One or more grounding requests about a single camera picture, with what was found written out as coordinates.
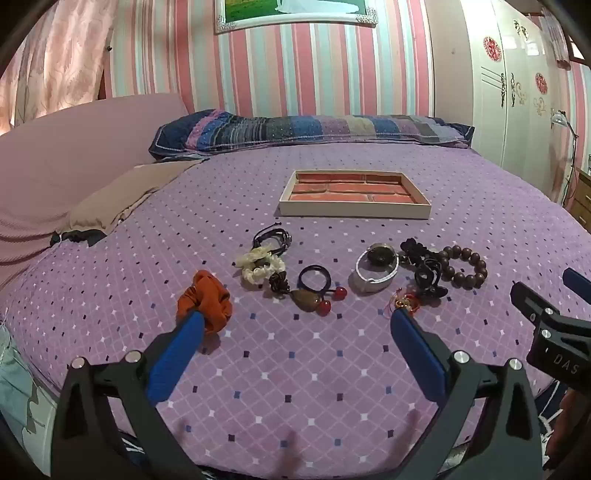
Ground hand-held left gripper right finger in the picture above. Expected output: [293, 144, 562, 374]
[390, 308, 546, 480]

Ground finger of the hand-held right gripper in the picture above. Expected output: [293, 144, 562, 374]
[510, 281, 561, 328]
[562, 268, 591, 303]

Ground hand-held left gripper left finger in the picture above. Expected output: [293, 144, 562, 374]
[51, 310, 218, 480]

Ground red gold charm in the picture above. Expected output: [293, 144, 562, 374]
[387, 287, 422, 319]

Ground orange scrunchie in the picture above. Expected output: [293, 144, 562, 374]
[177, 270, 233, 335]

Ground brown wooden bead bracelet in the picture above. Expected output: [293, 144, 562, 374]
[434, 246, 489, 290]

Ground black hair claw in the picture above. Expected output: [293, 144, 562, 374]
[414, 258, 448, 303]

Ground white wristwatch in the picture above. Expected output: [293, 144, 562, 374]
[355, 242, 400, 295]

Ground black hair tie red cherries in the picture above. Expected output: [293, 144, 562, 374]
[298, 264, 348, 317]

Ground cream scrunchie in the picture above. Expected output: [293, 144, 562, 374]
[235, 247, 287, 289]

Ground brown knot stone pendant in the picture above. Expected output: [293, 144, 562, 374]
[269, 272, 320, 311]

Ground black cord bracelet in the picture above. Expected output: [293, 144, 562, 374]
[253, 224, 293, 257]

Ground brick pattern jewelry tray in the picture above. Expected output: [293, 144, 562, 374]
[278, 170, 432, 220]

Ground wooden nightstand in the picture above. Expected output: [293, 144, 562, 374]
[566, 168, 591, 232]

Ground purple diamond bedspread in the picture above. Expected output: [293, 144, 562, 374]
[0, 143, 591, 480]

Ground dark cloth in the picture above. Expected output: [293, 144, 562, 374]
[51, 229, 108, 247]

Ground light blue cloth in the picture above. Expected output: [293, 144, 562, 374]
[0, 323, 61, 462]

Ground desk lamp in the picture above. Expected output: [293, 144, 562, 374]
[549, 110, 580, 208]

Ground tan folded blanket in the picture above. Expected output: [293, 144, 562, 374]
[51, 160, 204, 236]

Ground white wardrobe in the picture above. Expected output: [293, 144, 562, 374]
[462, 0, 578, 204]

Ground pink headboard cushion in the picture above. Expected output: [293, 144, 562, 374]
[0, 93, 190, 287]

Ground striped patchwork pillow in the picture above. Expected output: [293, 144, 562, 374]
[148, 110, 475, 160]

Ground pink floral curtain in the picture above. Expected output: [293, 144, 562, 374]
[0, 0, 116, 134]

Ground white framed picture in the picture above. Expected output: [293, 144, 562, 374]
[215, 0, 378, 34]

